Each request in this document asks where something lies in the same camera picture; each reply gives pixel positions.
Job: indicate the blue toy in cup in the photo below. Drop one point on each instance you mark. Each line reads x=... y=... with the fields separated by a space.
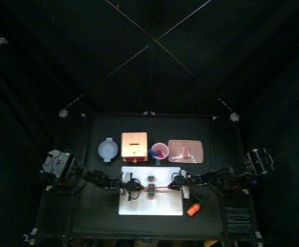
x=155 y=154

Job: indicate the orange toy carrot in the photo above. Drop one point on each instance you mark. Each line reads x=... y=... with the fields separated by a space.
x=192 y=209

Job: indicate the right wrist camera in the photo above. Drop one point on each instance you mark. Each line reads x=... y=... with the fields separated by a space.
x=179 y=176

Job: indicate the black printed label sheet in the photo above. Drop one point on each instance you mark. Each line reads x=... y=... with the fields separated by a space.
x=238 y=222

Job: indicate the white cutting board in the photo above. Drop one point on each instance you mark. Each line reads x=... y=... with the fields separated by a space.
x=164 y=205

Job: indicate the red plastic cup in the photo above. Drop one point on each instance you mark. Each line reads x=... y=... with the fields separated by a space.
x=163 y=148

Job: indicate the pink flat tray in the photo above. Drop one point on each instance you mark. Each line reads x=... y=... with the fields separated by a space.
x=195 y=151

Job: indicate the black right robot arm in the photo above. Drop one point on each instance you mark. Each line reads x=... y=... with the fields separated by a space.
x=234 y=173

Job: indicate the white frame corner bracket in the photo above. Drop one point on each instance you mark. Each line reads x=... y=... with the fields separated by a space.
x=234 y=116
x=63 y=113

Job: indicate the blue tape piece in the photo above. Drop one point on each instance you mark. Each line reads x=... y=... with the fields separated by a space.
x=158 y=162

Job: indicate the wooden box with red front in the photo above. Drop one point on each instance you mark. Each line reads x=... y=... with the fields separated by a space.
x=134 y=146

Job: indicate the red and white nigiri toy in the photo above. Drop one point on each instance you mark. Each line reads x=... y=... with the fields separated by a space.
x=186 y=151

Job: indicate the dark green sushi roll piece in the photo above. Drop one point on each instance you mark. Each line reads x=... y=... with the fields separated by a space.
x=151 y=178
x=151 y=184
x=151 y=190

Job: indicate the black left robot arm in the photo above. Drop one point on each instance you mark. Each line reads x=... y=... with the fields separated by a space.
x=76 y=175

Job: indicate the grey oval bowl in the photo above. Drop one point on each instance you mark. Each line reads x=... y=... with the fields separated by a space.
x=107 y=150

